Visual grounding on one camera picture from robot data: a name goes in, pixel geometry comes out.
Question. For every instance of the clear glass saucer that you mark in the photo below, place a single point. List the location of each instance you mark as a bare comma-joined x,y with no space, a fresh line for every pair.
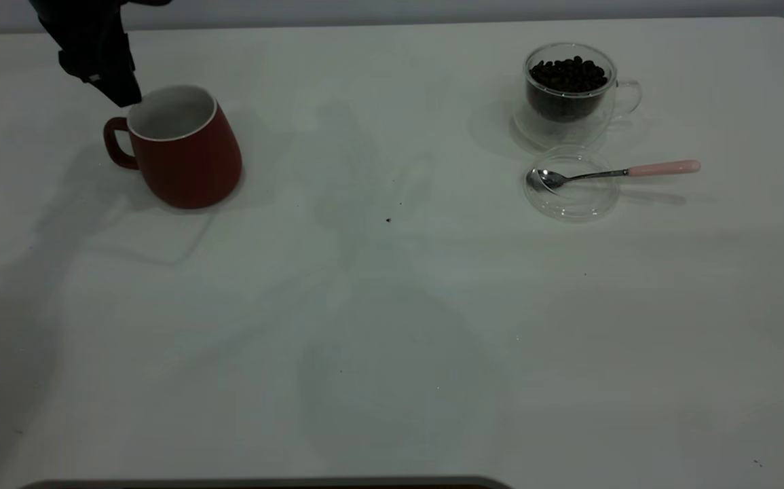
571,204

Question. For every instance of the red ceramic mug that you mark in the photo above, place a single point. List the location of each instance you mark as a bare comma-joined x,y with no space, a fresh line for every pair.
188,163

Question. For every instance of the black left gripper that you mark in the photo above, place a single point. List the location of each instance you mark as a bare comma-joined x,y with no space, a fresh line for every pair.
89,37

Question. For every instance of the dark coffee beans heap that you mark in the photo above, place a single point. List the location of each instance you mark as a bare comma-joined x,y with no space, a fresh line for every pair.
568,85

